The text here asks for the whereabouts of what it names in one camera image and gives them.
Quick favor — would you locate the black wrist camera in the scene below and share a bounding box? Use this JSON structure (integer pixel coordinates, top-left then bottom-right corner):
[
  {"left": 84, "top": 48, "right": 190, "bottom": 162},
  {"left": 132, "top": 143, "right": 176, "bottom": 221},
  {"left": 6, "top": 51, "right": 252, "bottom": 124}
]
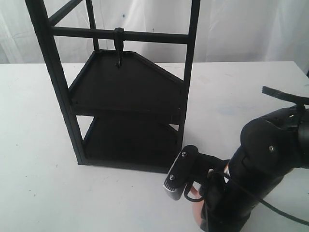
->
[{"left": 163, "top": 145, "right": 223, "bottom": 203}]

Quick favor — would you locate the black metal shelf rack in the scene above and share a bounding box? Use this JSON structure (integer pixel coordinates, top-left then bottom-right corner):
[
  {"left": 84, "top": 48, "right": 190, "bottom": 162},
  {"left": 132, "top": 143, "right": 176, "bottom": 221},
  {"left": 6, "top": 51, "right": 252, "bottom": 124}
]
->
[{"left": 26, "top": 0, "right": 200, "bottom": 173}]

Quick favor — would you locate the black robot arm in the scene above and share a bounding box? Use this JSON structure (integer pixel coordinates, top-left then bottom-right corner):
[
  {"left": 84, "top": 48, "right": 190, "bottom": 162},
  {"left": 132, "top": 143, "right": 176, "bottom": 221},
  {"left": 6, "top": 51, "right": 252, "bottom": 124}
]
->
[{"left": 200, "top": 86, "right": 309, "bottom": 232}]

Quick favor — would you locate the pink ceramic mug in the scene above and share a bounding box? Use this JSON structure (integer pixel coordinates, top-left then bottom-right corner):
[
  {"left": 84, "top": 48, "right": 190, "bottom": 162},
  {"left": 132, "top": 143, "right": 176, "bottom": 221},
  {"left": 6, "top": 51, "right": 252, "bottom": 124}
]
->
[{"left": 190, "top": 186, "right": 204, "bottom": 227}]

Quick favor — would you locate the white backdrop curtain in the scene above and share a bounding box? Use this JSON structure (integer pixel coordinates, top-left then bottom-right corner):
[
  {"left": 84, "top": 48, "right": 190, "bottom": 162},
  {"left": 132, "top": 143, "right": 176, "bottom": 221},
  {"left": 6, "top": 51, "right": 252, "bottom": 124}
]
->
[{"left": 0, "top": 0, "right": 309, "bottom": 72}]

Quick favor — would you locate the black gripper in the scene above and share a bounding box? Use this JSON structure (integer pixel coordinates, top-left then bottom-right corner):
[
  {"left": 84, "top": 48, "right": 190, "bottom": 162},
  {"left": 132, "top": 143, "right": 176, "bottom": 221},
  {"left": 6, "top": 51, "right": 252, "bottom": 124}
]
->
[{"left": 199, "top": 145, "right": 284, "bottom": 232}]

